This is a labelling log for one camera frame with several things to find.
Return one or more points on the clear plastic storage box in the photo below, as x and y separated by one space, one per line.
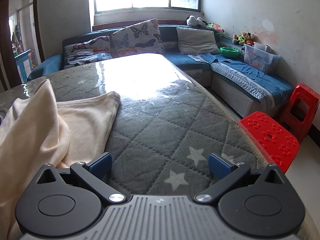
260 60

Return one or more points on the green bowl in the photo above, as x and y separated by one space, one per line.
228 52

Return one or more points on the cream pants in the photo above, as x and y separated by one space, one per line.
37 130

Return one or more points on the small brown plush toy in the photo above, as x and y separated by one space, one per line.
235 38

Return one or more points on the grey pillow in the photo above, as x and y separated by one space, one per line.
197 40

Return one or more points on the light blue cabinet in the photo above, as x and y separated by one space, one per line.
22 65

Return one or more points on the brown teddy bear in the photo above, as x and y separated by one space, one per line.
249 37

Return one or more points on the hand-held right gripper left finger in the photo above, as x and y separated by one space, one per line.
101 165

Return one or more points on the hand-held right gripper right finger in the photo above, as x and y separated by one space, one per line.
218 166

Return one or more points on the black and white plush toy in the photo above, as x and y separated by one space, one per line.
193 20

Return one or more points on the tall red plastic stool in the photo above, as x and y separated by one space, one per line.
305 95

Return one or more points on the blue corner sofa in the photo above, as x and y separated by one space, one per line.
185 60

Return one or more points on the dark wooden door frame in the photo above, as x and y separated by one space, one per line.
39 30

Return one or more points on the blue blanket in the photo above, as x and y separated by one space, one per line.
240 72

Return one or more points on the colourful plush toy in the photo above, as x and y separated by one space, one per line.
215 27

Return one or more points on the red stool with patterned holes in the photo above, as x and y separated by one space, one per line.
270 135

